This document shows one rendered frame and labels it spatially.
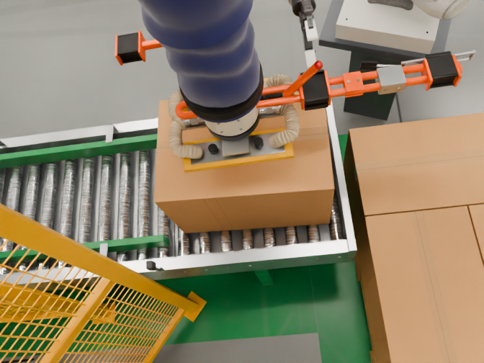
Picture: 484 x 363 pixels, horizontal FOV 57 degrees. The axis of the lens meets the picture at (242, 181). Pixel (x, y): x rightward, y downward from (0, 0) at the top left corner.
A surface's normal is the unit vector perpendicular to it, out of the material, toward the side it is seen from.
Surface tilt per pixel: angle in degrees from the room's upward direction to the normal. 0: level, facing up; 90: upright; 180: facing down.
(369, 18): 3
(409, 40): 90
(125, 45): 0
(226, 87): 74
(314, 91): 0
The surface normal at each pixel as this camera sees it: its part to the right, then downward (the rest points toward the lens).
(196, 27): 0.25, 0.94
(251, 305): -0.14, -0.36
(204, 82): -0.12, 0.81
